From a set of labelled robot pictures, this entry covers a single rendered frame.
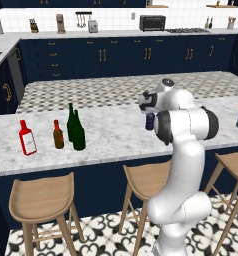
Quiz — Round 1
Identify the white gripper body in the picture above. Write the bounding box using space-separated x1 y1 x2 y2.
138 90 159 114

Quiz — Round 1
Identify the dark blue bottle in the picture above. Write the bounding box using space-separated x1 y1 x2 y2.
144 112 156 131

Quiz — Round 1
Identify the navy base cupboard run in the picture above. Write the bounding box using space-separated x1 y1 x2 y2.
18 34 238 83

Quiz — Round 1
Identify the dark green glass bottle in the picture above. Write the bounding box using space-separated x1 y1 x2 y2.
66 102 77 143
72 109 87 152

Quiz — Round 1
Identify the black toaster oven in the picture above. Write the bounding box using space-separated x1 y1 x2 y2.
139 14 167 33

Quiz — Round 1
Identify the wooden bar stool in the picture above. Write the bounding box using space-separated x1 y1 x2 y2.
8 171 86 256
118 159 174 256
204 151 238 256

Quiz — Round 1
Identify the black hob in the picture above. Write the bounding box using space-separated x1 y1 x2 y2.
165 27 211 34

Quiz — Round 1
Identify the brown glass bottle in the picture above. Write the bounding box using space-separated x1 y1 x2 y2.
52 119 65 150

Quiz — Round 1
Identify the dark blue island base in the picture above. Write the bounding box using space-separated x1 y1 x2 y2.
0 145 238 256

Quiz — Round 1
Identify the pot with tools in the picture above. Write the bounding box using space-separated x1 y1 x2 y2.
226 15 237 31

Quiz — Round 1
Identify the brown coffee machine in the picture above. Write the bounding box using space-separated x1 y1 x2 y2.
55 13 67 35

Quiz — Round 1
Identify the red glass bottle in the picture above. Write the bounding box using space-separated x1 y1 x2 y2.
18 119 38 157

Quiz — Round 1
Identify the grey dishwasher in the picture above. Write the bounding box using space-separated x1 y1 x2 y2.
6 45 26 105

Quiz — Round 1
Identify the knife block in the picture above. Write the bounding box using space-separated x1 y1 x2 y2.
28 18 40 34

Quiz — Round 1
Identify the navy side cupboard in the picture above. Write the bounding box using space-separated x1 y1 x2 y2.
0 57 19 116

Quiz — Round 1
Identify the wooden wall shelf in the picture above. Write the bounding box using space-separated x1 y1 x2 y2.
205 3 231 9
145 3 170 9

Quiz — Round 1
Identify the rail with hanging tools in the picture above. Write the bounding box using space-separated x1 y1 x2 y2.
74 11 93 29

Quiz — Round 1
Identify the navy wall cupboard run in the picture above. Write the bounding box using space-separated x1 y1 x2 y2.
0 0 147 10

